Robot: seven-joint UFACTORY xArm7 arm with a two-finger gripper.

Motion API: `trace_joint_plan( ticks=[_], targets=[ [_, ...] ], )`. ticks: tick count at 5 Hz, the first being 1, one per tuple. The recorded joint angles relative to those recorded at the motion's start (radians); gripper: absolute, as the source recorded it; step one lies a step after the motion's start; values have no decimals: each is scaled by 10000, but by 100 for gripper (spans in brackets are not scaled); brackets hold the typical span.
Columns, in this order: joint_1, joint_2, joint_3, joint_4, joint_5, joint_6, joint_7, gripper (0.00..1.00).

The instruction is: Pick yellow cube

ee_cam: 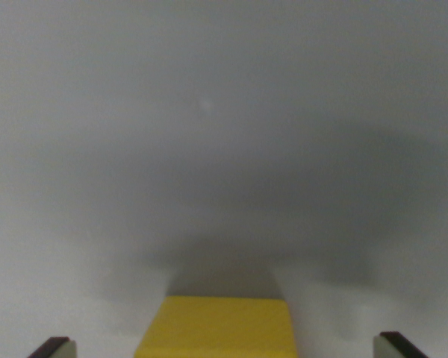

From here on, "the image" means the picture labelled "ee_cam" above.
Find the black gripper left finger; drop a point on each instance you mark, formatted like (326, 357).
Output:
(56, 348)

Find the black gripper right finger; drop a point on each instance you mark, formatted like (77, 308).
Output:
(392, 348)

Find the yellow cube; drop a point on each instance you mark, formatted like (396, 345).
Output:
(220, 328)

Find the grey plastic bin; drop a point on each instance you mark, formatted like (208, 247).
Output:
(224, 130)

